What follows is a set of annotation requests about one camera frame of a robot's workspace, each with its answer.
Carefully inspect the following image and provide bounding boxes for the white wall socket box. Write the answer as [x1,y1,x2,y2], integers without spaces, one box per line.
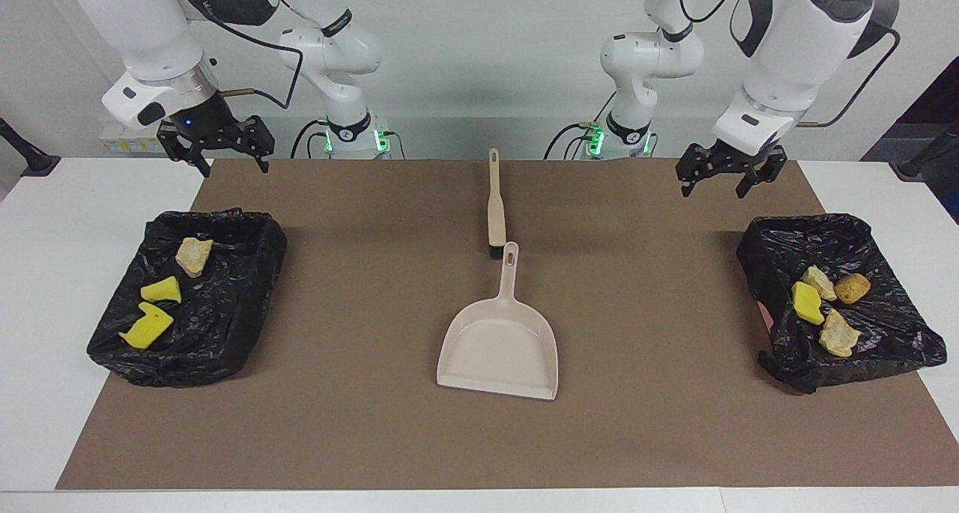
[98,118,181,155]

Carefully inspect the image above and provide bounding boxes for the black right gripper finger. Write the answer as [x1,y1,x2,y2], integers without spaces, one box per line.
[156,119,214,179]
[225,113,276,175]

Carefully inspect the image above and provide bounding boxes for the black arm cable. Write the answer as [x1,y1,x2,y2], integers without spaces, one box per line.
[171,0,305,112]
[674,0,901,129]

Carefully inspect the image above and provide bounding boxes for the black left base cable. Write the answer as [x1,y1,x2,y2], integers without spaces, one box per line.
[542,90,617,160]

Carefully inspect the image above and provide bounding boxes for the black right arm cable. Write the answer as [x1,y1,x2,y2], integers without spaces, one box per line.
[171,0,305,112]

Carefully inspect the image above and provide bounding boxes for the black base cable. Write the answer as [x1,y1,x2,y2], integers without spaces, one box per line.
[289,118,332,160]
[542,90,617,160]

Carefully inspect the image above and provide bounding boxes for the black bag lined pink bin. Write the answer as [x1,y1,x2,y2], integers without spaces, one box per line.
[736,213,949,395]

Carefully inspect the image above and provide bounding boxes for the beige crumbly foam chunk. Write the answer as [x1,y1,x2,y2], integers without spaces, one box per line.
[817,308,862,359]
[803,265,838,303]

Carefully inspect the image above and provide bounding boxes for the black bag lined trash bin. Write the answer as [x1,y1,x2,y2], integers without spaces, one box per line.
[85,207,288,389]

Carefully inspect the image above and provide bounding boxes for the beige plastic dustpan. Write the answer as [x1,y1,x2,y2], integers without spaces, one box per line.
[436,241,560,402]

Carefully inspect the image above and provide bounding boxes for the brown table mat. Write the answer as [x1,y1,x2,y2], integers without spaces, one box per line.
[56,158,959,491]

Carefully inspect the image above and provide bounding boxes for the large yellow sponge piece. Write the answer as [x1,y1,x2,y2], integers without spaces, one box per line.
[118,301,175,350]

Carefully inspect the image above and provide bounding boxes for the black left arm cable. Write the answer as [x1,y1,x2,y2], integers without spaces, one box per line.
[674,0,901,129]

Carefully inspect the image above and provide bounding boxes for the black stand foot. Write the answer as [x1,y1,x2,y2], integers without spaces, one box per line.
[889,119,959,183]
[0,117,61,177]

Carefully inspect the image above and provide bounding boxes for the small yellow sponge piece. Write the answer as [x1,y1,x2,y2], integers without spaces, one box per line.
[140,275,183,305]

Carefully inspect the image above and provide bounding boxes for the orange brown sponge lump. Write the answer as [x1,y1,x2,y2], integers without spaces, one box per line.
[834,272,873,306]

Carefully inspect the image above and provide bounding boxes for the yellow sponge with green side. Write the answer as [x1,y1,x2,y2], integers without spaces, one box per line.
[791,280,826,326]

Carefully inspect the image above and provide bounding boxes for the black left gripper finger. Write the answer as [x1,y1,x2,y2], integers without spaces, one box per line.
[735,145,788,200]
[675,144,714,198]

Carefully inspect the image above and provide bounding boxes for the beige hand brush black bristles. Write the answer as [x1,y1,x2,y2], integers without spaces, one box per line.
[486,148,508,261]

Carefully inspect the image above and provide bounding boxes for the beige angular foam chunk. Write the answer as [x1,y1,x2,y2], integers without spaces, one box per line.
[175,235,214,279]

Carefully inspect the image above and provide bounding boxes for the black right base cable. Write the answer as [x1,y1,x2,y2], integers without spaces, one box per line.
[289,118,332,160]

